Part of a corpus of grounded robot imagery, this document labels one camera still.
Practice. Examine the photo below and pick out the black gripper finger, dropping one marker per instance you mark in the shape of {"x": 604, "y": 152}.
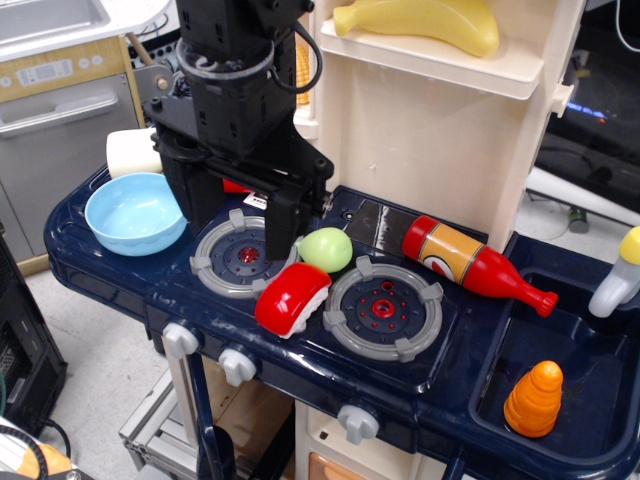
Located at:
{"x": 197, "y": 189}
{"x": 288, "y": 213}

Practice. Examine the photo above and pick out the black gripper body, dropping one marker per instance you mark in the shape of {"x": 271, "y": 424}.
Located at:
{"x": 247, "y": 130}

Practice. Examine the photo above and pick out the orange toy carrot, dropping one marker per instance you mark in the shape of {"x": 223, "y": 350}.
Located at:
{"x": 533, "y": 405}

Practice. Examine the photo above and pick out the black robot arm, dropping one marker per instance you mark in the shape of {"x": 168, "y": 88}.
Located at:
{"x": 241, "y": 41}

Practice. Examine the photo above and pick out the light blue plastic bowl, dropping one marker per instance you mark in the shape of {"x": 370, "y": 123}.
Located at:
{"x": 135, "y": 215}

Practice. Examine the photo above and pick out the red toy chili pepper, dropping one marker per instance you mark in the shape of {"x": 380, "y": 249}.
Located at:
{"x": 230, "y": 187}

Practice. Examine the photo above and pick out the black white sticker label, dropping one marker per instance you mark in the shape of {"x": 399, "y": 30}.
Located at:
{"x": 256, "y": 200}

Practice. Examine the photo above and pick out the green toy pear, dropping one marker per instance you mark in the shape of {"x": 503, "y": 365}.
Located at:
{"x": 328, "y": 248}

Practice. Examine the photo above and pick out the yellow toy corn cob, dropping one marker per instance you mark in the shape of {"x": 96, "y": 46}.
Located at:
{"x": 302, "y": 74}

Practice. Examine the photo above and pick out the left grey stove burner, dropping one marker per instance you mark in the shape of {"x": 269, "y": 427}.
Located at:
{"x": 231, "y": 259}

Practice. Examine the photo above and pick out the grey stove burner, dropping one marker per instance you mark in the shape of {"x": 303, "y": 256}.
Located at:
{"x": 231, "y": 259}
{"x": 384, "y": 312}

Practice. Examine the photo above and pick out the white toy bottle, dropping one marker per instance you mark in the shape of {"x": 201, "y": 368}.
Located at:
{"x": 132, "y": 151}

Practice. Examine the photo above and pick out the red white toy sushi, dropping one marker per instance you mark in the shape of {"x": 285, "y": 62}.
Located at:
{"x": 287, "y": 303}

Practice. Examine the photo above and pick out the right grey stove burner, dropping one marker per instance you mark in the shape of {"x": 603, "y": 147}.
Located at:
{"x": 384, "y": 312}

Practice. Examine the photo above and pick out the navy toy kitchen counter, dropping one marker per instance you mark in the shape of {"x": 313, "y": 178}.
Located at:
{"x": 448, "y": 402}

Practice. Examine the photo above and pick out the left grey stove knob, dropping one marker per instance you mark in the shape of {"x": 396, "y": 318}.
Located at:
{"x": 179, "y": 341}

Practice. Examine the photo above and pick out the grey stove knob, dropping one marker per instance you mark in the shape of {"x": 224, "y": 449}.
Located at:
{"x": 179, "y": 341}
{"x": 358, "y": 424}
{"x": 238, "y": 368}

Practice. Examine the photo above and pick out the cream toy kitchen shelf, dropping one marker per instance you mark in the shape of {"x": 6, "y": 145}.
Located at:
{"x": 421, "y": 124}

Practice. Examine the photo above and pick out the middle grey stove knob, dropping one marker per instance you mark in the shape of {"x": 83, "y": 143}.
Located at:
{"x": 238, "y": 368}

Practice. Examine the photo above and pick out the red toy ketchup bottle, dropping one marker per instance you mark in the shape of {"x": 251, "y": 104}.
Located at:
{"x": 471, "y": 264}

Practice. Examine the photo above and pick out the wooden grey toy dishwasher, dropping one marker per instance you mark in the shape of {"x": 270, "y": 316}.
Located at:
{"x": 72, "y": 72}

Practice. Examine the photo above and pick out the right grey stove knob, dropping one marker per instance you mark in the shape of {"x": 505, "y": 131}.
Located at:
{"x": 358, "y": 424}

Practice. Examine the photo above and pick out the yellow toy banana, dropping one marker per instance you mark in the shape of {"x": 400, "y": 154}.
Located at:
{"x": 468, "y": 25}

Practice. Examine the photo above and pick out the black computer case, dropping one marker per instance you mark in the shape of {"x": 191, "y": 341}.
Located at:
{"x": 32, "y": 366}

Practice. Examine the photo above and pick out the aluminium frame stand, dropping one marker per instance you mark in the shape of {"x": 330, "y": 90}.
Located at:
{"x": 160, "y": 434}

